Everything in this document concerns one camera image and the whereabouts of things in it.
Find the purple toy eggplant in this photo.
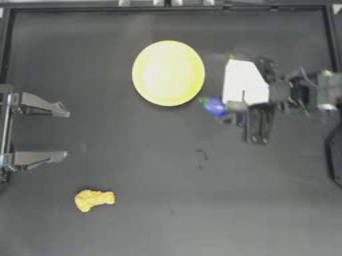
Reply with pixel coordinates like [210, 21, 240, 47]
[196, 96, 231, 118]

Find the yellow round plate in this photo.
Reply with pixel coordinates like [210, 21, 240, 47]
[131, 40, 207, 108]

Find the yellow fried chicken toy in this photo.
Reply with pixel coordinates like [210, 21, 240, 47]
[73, 188, 116, 214]

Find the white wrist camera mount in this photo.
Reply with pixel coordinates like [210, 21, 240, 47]
[220, 58, 271, 107]

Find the black table frame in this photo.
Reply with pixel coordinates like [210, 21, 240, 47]
[0, 0, 342, 83]

